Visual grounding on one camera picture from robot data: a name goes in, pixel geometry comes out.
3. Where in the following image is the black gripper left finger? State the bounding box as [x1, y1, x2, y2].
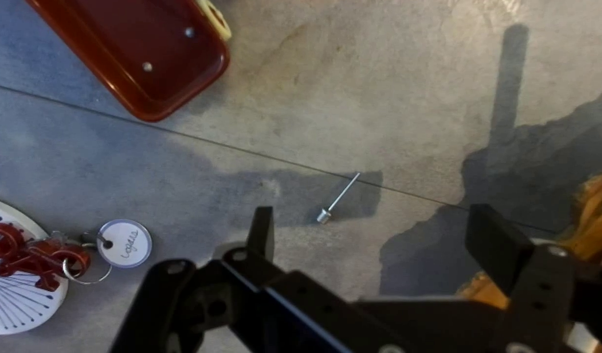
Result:
[221, 206, 274, 265]

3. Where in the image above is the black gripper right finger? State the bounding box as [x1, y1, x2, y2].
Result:
[464, 204, 574, 308]

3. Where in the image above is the small metal pin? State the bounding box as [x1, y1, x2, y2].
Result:
[315, 173, 360, 224]

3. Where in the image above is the wooden live-edge tray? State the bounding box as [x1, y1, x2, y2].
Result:
[458, 175, 602, 308]

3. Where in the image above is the white round key tag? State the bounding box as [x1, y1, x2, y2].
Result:
[96, 220, 153, 269]

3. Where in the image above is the white round fan disc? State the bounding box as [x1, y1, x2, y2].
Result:
[0, 200, 68, 335]

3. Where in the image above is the red lobster keychain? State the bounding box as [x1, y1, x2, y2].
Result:
[0, 224, 90, 292]

